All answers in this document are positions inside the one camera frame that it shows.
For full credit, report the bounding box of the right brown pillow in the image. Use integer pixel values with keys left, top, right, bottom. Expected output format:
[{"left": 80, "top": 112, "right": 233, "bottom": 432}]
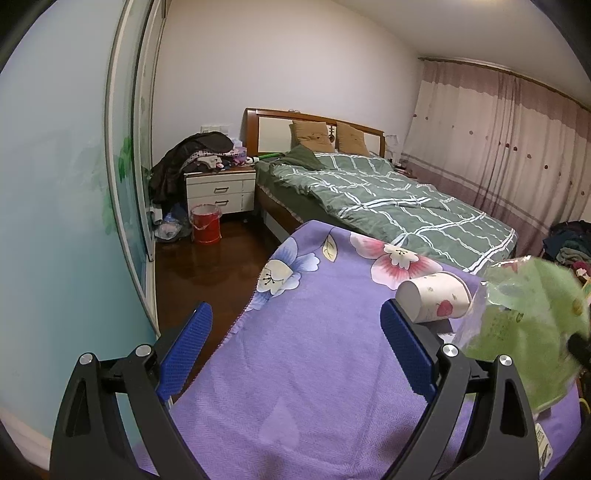
[{"left": 337, "top": 122, "right": 370, "bottom": 156}]

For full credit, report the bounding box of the wooden bed headboard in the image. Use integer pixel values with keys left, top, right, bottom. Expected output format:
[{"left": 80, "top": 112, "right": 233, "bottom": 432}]
[{"left": 242, "top": 108, "right": 387, "bottom": 157}]

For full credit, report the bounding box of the clothes pile on dresser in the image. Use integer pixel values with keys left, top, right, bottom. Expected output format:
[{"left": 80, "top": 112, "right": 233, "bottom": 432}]
[{"left": 542, "top": 220, "right": 591, "bottom": 274}]

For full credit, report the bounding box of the plastic bag on floor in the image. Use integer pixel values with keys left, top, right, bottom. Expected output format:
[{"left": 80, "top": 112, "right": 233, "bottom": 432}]
[{"left": 154, "top": 212, "right": 191, "bottom": 243}]

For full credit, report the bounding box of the dark clothes pile on nightstand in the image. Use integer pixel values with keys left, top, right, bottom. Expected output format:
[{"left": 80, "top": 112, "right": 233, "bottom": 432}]
[{"left": 148, "top": 131, "right": 246, "bottom": 215}]

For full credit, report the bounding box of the pink striped curtain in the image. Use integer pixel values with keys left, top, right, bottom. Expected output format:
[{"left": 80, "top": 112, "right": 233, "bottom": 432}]
[{"left": 402, "top": 60, "right": 590, "bottom": 255}]

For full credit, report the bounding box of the left brown pillow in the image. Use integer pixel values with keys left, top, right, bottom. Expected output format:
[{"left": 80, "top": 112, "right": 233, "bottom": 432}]
[{"left": 290, "top": 120, "right": 335, "bottom": 153}]

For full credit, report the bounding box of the red bucket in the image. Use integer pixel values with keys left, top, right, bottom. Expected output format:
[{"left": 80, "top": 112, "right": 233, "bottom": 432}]
[{"left": 188, "top": 204, "right": 221, "bottom": 245}]

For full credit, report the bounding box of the sliding wardrobe door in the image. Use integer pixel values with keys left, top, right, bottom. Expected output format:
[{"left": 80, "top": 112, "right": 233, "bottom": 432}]
[{"left": 104, "top": 1, "right": 165, "bottom": 332}]

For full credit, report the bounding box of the white bedside nightstand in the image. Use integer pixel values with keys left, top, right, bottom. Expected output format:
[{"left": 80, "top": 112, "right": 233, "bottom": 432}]
[{"left": 184, "top": 166, "right": 256, "bottom": 214}]

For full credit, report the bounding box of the bed with green plaid duvet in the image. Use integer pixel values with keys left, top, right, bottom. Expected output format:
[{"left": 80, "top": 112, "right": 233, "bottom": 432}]
[{"left": 256, "top": 152, "right": 518, "bottom": 274}]

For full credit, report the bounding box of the paper cup with strawberry print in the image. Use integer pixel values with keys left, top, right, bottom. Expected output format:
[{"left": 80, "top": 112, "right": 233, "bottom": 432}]
[{"left": 396, "top": 271, "right": 472, "bottom": 323}]

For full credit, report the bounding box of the brown pillow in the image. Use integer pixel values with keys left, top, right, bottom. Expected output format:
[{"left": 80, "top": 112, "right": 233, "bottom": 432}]
[
  {"left": 290, "top": 120, "right": 335, "bottom": 153},
  {"left": 337, "top": 122, "right": 370, "bottom": 156}
]

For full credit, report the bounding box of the purple floral blanket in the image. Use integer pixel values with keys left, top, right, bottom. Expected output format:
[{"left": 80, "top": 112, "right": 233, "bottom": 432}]
[{"left": 170, "top": 220, "right": 482, "bottom": 479}]

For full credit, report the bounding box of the printed paper package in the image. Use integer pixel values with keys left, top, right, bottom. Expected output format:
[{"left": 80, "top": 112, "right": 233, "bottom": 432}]
[{"left": 535, "top": 422, "right": 554, "bottom": 473}]

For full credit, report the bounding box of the green plastic bag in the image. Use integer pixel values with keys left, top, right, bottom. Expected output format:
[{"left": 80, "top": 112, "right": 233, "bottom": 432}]
[{"left": 454, "top": 256, "right": 590, "bottom": 414}]

